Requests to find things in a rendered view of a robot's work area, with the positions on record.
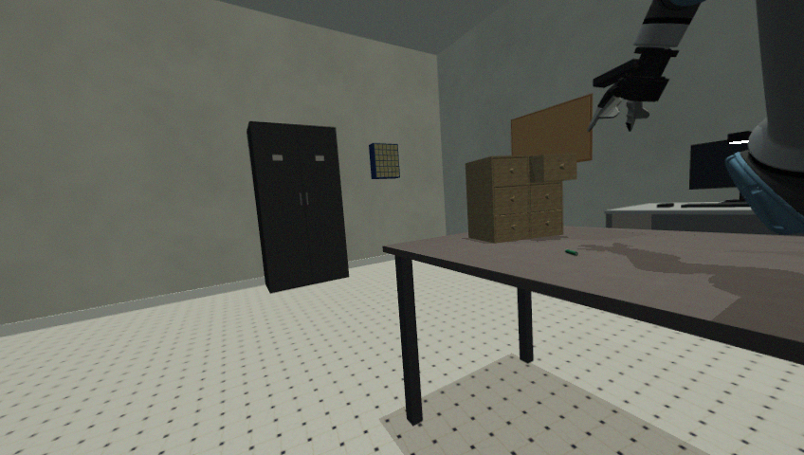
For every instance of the wooden drawer front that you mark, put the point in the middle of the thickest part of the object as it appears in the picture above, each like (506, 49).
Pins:
(510, 171)
(539, 193)
(545, 222)
(505, 223)
(552, 167)
(506, 197)

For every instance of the wooden chest of drawers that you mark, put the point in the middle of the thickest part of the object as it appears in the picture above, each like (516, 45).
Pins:
(481, 201)

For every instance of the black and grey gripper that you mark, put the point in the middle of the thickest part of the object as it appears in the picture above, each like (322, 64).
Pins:
(651, 65)

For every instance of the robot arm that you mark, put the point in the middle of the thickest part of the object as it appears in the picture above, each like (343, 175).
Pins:
(771, 177)

